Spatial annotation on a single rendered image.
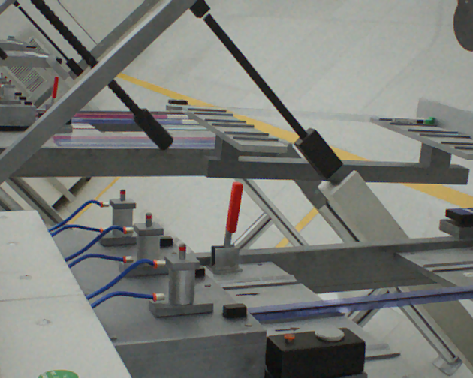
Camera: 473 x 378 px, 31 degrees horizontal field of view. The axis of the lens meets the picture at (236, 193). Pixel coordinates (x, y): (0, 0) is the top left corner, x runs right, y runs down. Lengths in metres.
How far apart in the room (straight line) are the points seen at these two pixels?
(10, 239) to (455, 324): 0.98
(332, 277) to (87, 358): 0.60
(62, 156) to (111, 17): 6.81
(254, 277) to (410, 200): 1.91
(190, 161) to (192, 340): 1.19
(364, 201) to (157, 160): 0.54
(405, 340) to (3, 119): 1.22
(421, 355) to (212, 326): 1.68
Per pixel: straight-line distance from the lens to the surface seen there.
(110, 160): 1.78
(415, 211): 2.81
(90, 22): 8.50
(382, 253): 1.14
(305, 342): 0.69
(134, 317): 0.69
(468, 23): 0.92
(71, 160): 1.76
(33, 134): 0.68
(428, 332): 2.17
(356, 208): 1.43
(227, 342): 0.67
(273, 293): 0.95
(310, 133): 0.75
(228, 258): 1.01
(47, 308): 0.66
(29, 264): 0.77
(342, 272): 1.12
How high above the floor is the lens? 1.47
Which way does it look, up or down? 23 degrees down
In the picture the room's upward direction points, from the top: 42 degrees counter-clockwise
